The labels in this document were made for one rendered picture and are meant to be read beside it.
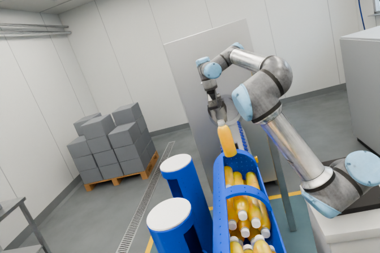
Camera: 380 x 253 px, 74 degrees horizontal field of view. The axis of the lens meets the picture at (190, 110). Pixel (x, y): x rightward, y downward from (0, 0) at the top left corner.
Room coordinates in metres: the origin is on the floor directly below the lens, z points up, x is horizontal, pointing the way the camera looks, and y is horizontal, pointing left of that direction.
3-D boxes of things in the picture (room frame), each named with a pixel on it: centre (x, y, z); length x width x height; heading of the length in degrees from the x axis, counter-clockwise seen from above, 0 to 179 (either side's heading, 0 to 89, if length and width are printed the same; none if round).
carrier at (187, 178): (1.98, 0.25, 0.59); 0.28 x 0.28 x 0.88
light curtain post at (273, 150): (1.99, -0.59, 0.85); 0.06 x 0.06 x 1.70; 80
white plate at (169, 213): (1.33, 0.31, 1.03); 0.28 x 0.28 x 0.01
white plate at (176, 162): (1.98, 0.25, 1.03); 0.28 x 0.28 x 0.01
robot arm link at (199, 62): (1.31, -0.14, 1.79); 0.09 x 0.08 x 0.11; 8
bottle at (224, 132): (1.30, -0.14, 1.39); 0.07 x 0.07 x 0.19
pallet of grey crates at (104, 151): (4.46, 1.54, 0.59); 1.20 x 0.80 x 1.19; 78
